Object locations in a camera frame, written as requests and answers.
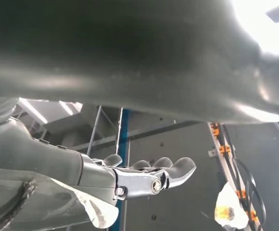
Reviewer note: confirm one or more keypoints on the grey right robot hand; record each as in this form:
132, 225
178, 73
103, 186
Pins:
33, 172

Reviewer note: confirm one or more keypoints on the blue ceiling beam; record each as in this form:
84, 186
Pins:
124, 140

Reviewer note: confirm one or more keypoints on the ceiling light panel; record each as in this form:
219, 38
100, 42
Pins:
33, 111
69, 107

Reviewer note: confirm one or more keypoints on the metal ceiling rail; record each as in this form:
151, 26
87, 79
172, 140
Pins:
222, 159

